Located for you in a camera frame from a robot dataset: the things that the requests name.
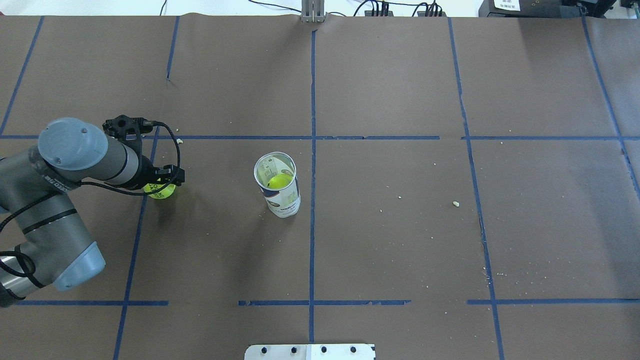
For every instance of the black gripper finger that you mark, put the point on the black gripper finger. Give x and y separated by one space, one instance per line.
171 174

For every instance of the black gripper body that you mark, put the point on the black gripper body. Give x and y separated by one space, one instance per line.
145 173

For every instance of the yellow tennis ball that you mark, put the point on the yellow tennis ball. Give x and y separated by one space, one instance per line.
153 190

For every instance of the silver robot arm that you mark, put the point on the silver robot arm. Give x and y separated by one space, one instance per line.
59 250

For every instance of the clear tennis ball can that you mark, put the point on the clear tennis ball can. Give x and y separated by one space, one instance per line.
283 203

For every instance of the tennis ball inside can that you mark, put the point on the tennis ball inside can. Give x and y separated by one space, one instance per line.
279 181

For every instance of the black computer box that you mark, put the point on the black computer box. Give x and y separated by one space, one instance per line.
548 9

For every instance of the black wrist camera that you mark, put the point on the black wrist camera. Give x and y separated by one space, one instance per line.
125 128

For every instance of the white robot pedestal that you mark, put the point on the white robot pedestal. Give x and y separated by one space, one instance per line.
322 351

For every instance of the aluminium frame post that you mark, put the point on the aluminium frame post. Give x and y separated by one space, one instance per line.
313 11

